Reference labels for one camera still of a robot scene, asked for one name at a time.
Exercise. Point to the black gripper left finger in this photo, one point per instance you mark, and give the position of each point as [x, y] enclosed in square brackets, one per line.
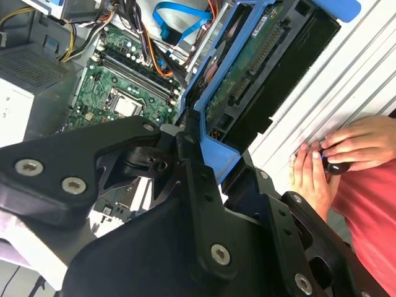
[62, 148]

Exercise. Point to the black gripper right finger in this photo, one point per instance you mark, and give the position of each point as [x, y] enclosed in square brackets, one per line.
[280, 222]

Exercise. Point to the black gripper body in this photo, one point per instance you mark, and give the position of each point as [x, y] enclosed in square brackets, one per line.
[139, 263]

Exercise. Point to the round black tool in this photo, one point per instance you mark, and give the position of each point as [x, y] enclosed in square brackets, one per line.
[338, 168]

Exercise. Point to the hard disk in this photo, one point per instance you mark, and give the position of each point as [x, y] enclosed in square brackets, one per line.
[235, 77]

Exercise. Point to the person's left hand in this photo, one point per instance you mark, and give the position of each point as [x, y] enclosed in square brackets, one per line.
[309, 182]

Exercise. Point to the person's right hand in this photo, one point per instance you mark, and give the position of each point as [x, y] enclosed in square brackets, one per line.
[365, 142]

